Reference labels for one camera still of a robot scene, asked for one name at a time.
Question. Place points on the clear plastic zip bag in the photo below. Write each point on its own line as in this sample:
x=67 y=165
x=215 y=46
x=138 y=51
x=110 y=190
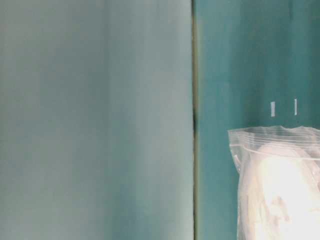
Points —
x=244 y=141

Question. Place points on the white component tape reel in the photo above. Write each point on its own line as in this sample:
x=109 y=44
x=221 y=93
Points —
x=279 y=195

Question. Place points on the wide white tape mark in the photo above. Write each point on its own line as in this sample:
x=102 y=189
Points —
x=273 y=109

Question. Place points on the thin white tape mark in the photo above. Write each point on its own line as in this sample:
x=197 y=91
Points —
x=295 y=107

